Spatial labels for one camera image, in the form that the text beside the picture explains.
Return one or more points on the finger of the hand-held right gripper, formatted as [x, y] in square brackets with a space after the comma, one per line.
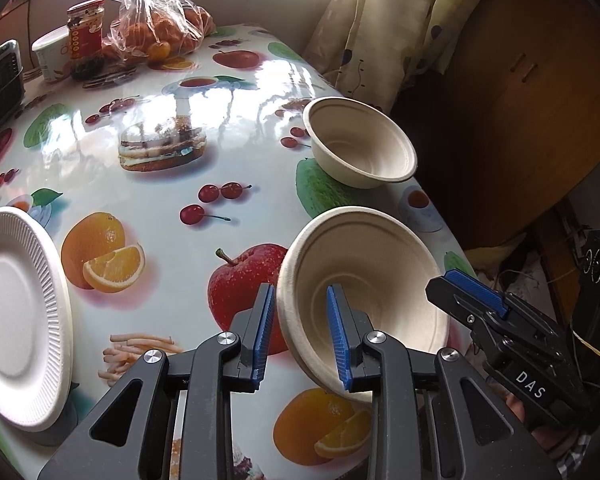
[520, 350]

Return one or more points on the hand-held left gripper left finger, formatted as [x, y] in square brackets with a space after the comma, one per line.
[261, 340]

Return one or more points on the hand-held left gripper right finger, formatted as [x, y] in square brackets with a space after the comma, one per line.
[339, 340]

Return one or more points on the beige paper bowl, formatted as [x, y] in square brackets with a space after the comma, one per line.
[385, 285]
[360, 150]

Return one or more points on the ribbed paper plate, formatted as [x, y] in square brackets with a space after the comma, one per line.
[15, 320]

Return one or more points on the person's right forearm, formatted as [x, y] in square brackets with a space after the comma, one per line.
[575, 455]

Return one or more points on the person's right hand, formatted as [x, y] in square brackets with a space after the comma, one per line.
[545, 440]

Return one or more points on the food printed tablecloth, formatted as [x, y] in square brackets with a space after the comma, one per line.
[155, 170]

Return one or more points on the brown wooden cabinet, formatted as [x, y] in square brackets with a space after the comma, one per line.
[520, 100]

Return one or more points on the cream patterned curtain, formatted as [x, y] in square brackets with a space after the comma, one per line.
[380, 25]

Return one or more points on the plastic bag of oranges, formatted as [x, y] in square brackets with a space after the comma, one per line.
[150, 20]

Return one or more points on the white paper cup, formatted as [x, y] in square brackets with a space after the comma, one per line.
[52, 57]

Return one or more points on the red label glass jar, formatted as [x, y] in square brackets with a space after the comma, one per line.
[86, 35]

